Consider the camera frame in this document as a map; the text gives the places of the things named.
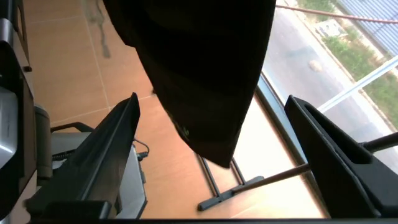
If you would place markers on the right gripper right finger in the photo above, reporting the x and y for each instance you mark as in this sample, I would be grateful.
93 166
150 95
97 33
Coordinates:
335 174

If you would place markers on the black shorts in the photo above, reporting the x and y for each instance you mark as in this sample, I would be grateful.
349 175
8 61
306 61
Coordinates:
199 77

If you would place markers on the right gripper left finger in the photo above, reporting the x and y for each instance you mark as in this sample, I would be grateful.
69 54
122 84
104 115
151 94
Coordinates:
102 155

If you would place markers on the pink clothes hanger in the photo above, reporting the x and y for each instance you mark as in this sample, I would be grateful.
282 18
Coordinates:
342 15

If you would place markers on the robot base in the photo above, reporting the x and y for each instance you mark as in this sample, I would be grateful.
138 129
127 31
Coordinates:
12 140

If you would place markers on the window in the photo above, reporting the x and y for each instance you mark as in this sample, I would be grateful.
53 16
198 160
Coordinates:
295 62

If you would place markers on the black clothes rack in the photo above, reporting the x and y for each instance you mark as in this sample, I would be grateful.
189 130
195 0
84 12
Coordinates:
230 194

